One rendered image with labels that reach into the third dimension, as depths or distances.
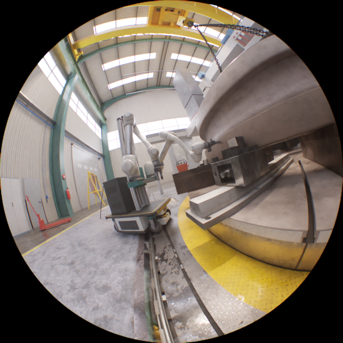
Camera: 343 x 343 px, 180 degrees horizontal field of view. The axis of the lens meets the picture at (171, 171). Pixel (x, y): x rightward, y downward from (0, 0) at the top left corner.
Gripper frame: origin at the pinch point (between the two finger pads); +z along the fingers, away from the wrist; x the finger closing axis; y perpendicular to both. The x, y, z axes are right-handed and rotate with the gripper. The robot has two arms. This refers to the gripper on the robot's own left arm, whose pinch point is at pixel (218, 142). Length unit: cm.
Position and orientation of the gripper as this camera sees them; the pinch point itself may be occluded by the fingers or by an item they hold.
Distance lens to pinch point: 144.2
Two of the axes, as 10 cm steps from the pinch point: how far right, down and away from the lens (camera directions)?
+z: 9.6, -2.7, 1.0
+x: -0.8, 0.6, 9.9
